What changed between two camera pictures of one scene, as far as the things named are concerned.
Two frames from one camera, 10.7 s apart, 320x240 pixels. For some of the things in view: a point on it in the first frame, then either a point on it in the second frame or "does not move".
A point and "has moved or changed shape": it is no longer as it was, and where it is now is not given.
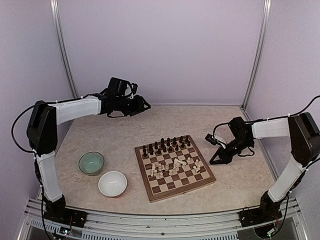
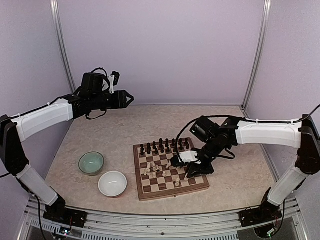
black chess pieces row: [168, 144] does not move
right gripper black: [225, 158] → [208, 169]
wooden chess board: [173, 167] has moved or changed shape
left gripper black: [138, 99] → [126, 104]
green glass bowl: [91, 163] does not move
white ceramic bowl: [112, 184] does not move
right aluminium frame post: [259, 55] does not move
